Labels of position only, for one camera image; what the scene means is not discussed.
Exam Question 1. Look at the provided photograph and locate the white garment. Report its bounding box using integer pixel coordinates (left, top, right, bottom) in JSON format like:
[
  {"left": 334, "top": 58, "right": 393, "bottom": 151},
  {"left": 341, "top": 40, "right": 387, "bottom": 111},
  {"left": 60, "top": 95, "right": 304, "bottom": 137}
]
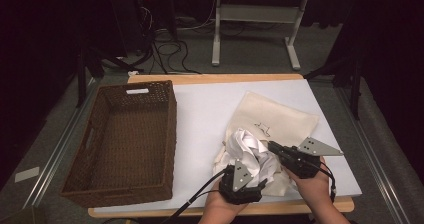
[{"left": 218, "top": 127, "right": 284, "bottom": 188}]

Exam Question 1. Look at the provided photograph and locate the cream drawstring bag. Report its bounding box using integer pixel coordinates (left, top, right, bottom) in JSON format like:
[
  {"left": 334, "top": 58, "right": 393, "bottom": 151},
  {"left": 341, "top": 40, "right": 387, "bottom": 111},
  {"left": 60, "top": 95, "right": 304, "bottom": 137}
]
[{"left": 213, "top": 90, "right": 320, "bottom": 198}]

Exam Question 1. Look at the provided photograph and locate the person's left hand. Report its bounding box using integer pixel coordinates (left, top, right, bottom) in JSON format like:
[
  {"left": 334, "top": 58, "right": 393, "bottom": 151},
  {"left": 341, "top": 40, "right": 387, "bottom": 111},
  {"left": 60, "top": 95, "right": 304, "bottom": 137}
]
[{"left": 198, "top": 179, "right": 249, "bottom": 224}]

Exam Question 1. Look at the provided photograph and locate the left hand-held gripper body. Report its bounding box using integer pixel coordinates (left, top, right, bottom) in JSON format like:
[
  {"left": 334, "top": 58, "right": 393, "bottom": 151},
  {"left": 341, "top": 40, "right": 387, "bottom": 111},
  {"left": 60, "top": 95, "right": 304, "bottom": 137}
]
[{"left": 218, "top": 158, "right": 263, "bottom": 206}]

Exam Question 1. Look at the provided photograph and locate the brown wicker basket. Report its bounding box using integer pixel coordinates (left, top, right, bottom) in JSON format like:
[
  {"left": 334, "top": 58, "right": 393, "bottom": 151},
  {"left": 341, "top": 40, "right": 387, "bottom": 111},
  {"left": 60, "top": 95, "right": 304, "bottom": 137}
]
[{"left": 59, "top": 79, "right": 178, "bottom": 208}]

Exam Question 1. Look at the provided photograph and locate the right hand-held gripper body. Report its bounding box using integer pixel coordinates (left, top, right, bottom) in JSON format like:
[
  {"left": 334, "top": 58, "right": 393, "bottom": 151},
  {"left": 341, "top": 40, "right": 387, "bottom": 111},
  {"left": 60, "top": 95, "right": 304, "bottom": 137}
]
[{"left": 280, "top": 136, "right": 345, "bottom": 180}]

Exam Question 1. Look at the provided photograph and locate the white table mat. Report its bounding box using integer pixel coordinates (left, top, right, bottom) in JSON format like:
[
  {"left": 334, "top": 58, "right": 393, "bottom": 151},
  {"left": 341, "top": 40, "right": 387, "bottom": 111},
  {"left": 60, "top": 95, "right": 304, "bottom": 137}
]
[{"left": 93, "top": 78, "right": 363, "bottom": 215}]

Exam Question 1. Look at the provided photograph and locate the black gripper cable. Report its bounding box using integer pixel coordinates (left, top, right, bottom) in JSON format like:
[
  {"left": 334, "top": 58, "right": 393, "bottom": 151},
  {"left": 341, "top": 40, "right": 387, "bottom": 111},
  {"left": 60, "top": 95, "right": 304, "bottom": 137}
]
[
  {"left": 160, "top": 168, "right": 229, "bottom": 224},
  {"left": 319, "top": 161, "right": 338, "bottom": 204}
]

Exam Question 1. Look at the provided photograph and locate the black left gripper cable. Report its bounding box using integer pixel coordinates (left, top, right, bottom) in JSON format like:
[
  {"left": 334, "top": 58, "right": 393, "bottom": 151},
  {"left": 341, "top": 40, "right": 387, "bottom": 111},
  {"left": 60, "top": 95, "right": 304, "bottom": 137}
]
[{"left": 160, "top": 168, "right": 229, "bottom": 224}]

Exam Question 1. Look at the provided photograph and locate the white floor tape strip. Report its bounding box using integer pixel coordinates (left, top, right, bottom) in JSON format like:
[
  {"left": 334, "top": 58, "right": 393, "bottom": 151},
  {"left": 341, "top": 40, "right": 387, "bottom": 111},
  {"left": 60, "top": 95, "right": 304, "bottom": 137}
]
[{"left": 14, "top": 166, "right": 41, "bottom": 184}]

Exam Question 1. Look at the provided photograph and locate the aluminium floor rail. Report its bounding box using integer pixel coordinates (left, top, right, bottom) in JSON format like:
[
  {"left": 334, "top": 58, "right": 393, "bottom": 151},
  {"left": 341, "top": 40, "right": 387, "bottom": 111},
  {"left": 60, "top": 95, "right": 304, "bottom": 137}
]
[
  {"left": 23, "top": 77, "right": 101, "bottom": 208},
  {"left": 335, "top": 86, "right": 412, "bottom": 224}
]

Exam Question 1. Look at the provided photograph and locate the tangle of black floor cables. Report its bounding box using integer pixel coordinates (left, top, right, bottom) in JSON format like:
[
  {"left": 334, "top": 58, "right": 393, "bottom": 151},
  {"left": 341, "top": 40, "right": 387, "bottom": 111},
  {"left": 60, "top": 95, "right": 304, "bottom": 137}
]
[{"left": 139, "top": 3, "right": 203, "bottom": 76}]

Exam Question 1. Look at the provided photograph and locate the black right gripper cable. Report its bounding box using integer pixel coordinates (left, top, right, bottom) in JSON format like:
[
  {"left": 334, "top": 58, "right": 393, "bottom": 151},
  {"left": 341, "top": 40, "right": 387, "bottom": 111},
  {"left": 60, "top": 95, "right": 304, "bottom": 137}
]
[{"left": 319, "top": 161, "right": 338, "bottom": 204}]

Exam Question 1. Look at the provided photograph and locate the black metal stand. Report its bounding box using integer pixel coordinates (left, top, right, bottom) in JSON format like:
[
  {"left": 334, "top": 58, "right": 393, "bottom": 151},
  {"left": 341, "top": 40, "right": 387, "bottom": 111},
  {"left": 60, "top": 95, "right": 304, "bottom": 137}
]
[
  {"left": 303, "top": 55, "right": 363, "bottom": 120},
  {"left": 74, "top": 47, "right": 144, "bottom": 108}
]

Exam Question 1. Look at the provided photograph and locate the white table frame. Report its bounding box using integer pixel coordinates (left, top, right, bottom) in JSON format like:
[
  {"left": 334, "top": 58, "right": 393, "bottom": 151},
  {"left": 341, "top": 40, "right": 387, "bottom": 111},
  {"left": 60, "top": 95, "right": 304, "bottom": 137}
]
[{"left": 211, "top": 0, "right": 354, "bottom": 72}]

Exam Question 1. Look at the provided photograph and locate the person's right hand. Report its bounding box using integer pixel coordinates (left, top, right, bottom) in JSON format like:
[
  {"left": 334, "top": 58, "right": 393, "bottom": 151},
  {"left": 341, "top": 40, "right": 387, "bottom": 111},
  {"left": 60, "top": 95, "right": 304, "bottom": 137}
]
[{"left": 285, "top": 156, "right": 334, "bottom": 217}]

